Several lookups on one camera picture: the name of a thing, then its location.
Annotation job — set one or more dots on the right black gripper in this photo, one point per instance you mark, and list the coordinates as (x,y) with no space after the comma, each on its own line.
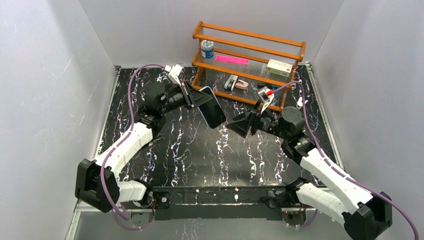
(253,121)

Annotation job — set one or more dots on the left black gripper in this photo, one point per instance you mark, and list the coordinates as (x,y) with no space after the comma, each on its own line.
(187,96)

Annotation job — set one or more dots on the phone with black screen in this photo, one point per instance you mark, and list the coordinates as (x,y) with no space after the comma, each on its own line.
(211,111)

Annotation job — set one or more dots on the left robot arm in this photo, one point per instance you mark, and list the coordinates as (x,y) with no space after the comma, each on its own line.
(96,180)

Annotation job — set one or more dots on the teal white stapler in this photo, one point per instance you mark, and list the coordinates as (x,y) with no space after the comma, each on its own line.
(230,83)

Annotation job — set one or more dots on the pink white stapler on shelf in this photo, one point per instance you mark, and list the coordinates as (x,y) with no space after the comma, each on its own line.
(241,84)

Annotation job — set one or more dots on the pink flat ruler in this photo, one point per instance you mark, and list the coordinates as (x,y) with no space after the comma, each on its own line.
(232,59)

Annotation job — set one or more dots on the blue white round jar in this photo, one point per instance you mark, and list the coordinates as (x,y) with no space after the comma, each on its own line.
(207,49)

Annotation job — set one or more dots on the orange wooden two-tier shelf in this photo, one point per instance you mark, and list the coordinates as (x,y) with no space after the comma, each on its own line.
(257,48)

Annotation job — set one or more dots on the white staple remover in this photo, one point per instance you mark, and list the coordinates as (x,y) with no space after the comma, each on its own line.
(300,103)

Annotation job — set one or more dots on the white red cardboard box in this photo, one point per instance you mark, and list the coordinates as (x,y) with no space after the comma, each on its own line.
(279,68)

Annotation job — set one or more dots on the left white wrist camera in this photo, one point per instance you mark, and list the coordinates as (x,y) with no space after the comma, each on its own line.
(173,73)

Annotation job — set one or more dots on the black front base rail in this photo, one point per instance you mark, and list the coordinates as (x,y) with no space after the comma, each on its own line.
(222,202)

